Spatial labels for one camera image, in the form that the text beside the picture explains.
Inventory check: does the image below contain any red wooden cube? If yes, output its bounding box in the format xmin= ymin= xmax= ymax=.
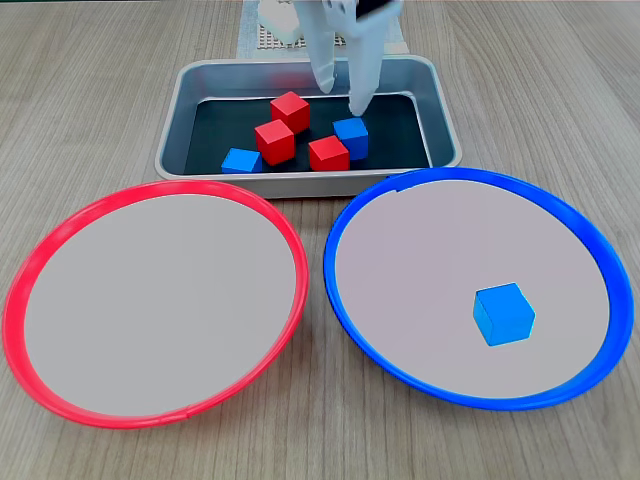
xmin=253 ymin=118 xmax=295 ymax=166
xmin=308 ymin=134 xmax=351 ymax=173
xmin=269 ymin=91 xmax=311 ymax=135

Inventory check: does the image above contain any blue wooden cube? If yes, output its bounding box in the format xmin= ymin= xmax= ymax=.
xmin=472 ymin=282 xmax=537 ymax=347
xmin=221 ymin=147 xmax=264 ymax=175
xmin=332 ymin=117 xmax=370 ymax=161

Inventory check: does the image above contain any black tray liner mat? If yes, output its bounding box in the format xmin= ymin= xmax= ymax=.
xmin=182 ymin=93 xmax=434 ymax=176

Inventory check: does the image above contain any silver metal tray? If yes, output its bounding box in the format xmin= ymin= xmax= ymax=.
xmin=153 ymin=53 xmax=464 ymax=200

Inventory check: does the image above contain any white mesh anti-slip mat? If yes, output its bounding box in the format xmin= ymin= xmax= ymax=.
xmin=256 ymin=22 xmax=351 ymax=51

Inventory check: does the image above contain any blue rimmed white dish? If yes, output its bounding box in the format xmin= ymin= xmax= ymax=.
xmin=323 ymin=166 xmax=635 ymax=412

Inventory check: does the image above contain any red rimmed white dish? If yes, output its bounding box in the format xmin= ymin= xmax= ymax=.
xmin=1 ymin=179 xmax=310 ymax=431

